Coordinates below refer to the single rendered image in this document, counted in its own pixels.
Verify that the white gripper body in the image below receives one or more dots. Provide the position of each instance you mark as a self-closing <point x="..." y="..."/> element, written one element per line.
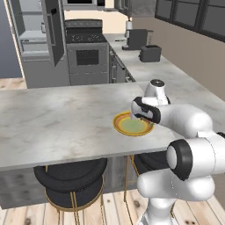
<point x="136" y="116"/>

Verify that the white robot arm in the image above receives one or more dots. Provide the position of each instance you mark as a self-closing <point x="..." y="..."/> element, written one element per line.
<point x="187" y="120"/>

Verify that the yellow plate with green centre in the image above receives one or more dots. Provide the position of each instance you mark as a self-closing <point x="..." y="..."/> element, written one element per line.
<point x="129" y="128"/>

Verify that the butter knife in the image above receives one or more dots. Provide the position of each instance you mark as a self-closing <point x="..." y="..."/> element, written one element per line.
<point x="120" y="40"/>

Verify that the grey fridge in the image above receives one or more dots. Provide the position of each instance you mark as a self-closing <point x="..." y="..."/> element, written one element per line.
<point x="38" y="70"/>

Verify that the dark grey fridge door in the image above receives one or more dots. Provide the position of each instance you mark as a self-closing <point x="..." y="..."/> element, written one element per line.
<point x="55" y="32"/>

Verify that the black round stool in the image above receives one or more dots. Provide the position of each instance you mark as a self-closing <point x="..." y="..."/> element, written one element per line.
<point x="152" y="162"/>
<point x="70" y="175"/>

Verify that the grey base cupboards run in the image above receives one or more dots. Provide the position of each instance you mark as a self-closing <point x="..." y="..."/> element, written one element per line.
<point x="117" y="70"/>

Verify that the dark grey toaster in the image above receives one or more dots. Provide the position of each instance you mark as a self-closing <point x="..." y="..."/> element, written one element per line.
<point x="150" y="54"/>

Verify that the grey stove with oven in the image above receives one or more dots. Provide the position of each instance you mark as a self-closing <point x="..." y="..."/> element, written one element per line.
<point x="87" y="58"/>

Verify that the dark coffee machine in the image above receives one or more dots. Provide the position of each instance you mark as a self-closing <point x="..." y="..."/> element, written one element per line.
<point x="136" y="39"/>

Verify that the beige block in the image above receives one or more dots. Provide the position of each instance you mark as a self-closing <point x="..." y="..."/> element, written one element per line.
<point x="150" y="36"/>

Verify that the white bottle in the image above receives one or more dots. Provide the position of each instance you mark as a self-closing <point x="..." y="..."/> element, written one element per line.
<point x="129" y="25"/>

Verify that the grey upper cupboards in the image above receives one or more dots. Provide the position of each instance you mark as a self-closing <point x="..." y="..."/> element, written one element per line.
<point x="134" y="7"/>

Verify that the dark framed window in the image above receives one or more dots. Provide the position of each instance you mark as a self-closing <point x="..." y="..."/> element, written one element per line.
<point x="193" y="14"/>

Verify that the microwave oven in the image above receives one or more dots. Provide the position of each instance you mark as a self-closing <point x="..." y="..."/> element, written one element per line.
<point x="83" y="3"/>

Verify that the grey island base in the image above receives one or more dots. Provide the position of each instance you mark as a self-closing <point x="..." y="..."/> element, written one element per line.
<point x="20" y="184"/>

